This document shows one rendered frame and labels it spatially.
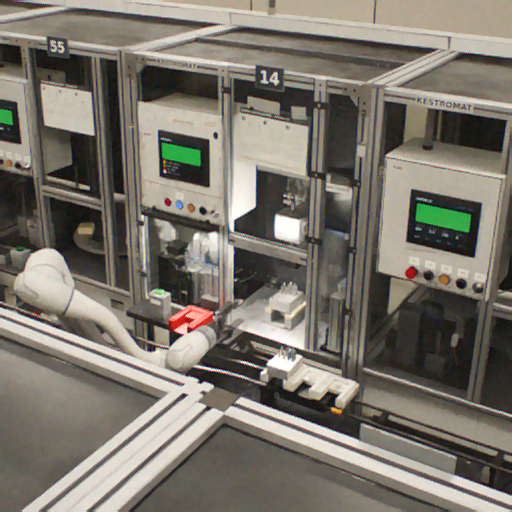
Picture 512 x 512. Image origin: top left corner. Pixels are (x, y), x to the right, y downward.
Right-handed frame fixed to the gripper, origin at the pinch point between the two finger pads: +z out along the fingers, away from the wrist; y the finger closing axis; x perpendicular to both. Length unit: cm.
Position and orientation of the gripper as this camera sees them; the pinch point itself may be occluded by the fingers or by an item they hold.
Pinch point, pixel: (237, 312)
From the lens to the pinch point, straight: 319.6
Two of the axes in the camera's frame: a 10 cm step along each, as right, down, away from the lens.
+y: 0.1, -9.1, -4.2
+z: 5.2, -3.5, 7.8
